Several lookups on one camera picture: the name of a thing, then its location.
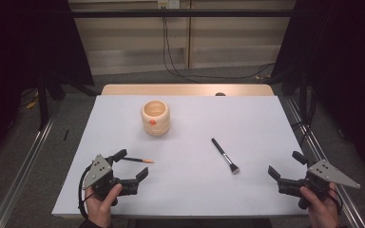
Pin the black curtain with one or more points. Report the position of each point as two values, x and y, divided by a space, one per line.
345 47
19 47

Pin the black horizontal frame bar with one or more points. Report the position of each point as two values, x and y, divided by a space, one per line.
202 13

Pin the thin orange-tipped brush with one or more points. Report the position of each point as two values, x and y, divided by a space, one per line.
139 160

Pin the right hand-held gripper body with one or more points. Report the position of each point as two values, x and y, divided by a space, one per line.
326 172

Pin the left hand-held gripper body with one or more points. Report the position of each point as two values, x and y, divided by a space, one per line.
99 169

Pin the black makeup brush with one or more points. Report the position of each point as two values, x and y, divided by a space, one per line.
223 153

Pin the white table cover board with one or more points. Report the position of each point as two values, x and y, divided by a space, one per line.
187 190

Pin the black metal stand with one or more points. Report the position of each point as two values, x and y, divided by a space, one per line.
42 107
303 95

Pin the wooden table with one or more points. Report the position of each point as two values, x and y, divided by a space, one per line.
177 89

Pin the aluminium floor rail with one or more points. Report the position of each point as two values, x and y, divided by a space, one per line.
318 148
22 172

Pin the person's right hand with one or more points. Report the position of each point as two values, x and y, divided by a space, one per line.
323 213

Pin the person's left hand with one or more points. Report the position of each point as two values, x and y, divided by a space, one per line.
99 210

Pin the white wall socket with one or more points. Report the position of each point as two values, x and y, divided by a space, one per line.
168 3

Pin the cream round brush holder cup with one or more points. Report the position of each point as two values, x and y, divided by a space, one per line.
160 126

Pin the small yellow object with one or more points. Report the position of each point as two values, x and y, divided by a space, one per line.
31 104

